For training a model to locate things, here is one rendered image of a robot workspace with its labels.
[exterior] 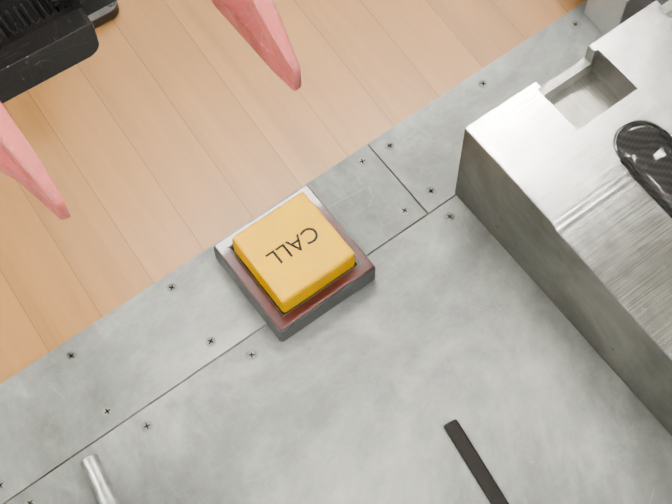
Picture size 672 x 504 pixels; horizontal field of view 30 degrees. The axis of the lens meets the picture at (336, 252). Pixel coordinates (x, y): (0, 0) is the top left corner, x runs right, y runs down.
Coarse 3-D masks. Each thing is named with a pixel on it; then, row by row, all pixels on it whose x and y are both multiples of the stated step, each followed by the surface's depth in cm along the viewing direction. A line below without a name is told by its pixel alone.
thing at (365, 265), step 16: (304, 192) 87; (272, 208) 87; (320, 208) 86; (336, 224) 86; (224, 240) 86; (352, 240) 85; (224, 256) 85; (240, 272) 84; (352, 272) 84; (256, 288) 84; (336, 288) 84; (272, 304) 83; (304, 304) 83; (272, 320) 83; (288, 320) 83
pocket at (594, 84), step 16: (576, 64) 85; (592, 64) 85; (608, 64) 84; (560, 80) 84; (576, 80) 86; (592, 80) 86; (608, 80) 85; (624, 80) 83; (544, 96) 84; (560, 96) 85; (576, 96) 85; (592, 96) 85; (608, 96) 85; (624, 96) 84; (560, 112) 85; (576, 112) 85; (592, 112) 85; (576, 128) 84
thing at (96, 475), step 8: (88, 456) 78; (96, 456) 78; (80, 464) 78; (88, 464) 78; (96, 464) 78; (88, 472) 78; (96, 472) 77; (104, 472) 78; (88, 480) 78; (96, 480) 77; (104, 480) 77; (96, 488) 77; (104, 488) 77; (112, 488) 77; (96, 496) 77; (104, 496) 77; (112, 496) 77
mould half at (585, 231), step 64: (640, 64) 83; (512, 128) 81; (512, 192) 81; (576, 192) 79; (640, 192) 79; (512, 256) 87; (576, 256) 78; (640, 256) 78; (576, 320) 84; (640, 320) 76; (640, 384) 81
